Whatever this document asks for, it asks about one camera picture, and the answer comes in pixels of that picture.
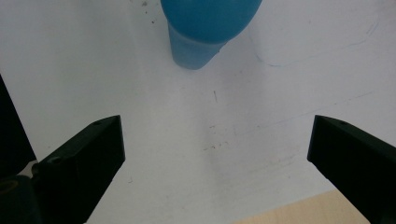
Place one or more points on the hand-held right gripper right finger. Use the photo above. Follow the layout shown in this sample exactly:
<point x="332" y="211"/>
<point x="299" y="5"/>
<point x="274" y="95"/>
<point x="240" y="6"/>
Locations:
<point x="355" y="161"/>

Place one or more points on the white paper sheet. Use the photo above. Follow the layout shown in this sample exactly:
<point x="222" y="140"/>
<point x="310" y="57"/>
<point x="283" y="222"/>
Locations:
<point x="186" y="124"/>

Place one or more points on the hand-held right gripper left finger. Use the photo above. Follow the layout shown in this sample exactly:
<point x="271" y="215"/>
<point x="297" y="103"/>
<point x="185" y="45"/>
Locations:
<point x="77" y="168"/>

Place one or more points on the blue plastic cup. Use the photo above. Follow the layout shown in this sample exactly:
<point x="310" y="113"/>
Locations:
<point x="208" y="21"/>

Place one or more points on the light wooden table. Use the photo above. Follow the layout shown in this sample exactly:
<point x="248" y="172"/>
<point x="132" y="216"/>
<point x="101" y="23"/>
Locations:
<point x="311" y="211"/>

